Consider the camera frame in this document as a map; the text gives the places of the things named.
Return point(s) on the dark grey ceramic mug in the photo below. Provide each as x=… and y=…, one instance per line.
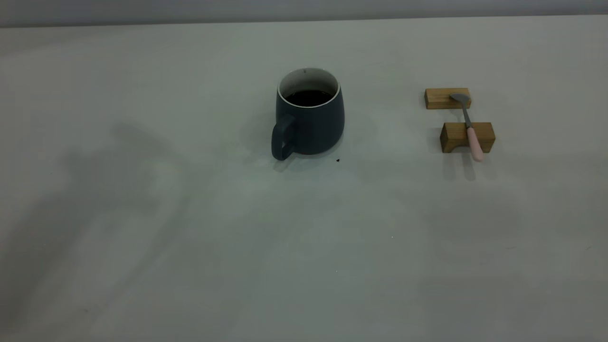
x=311, y=128

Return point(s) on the flat rectangular wooden block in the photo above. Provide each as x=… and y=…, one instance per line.
x=439, y=98

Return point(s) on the arched wooden block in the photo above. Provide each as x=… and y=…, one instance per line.
x=453, y=134

